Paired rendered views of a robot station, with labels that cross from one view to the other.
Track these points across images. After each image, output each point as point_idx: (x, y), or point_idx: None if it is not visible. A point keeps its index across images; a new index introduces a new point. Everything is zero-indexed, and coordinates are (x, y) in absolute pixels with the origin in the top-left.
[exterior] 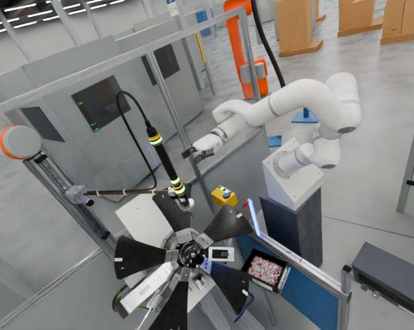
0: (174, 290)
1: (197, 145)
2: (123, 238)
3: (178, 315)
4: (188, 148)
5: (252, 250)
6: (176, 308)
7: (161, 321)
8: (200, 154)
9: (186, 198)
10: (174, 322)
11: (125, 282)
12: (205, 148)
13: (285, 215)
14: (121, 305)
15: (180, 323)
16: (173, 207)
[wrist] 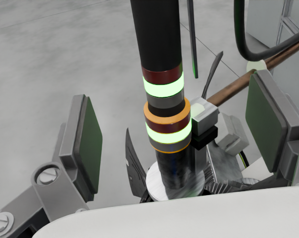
0: (140, 167)
1: (250, 210)
2: (218, 58)
3: (134, 176)
4: None
5: None
6: (135, 171)
7: (128, 145)
8: (71, 171)
9: (158, 163)
10: (131, 170)
11: (218, 114)
12: (33, 237)
13: None
14: None
15: (133, 182)
16: (274, 187)
